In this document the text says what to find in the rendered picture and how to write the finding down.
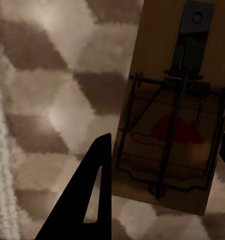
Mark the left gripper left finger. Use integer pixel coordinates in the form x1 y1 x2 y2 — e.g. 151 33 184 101
34 133 112 240

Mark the mousetrap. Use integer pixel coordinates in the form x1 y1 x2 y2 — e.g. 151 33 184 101
111 0 225 217

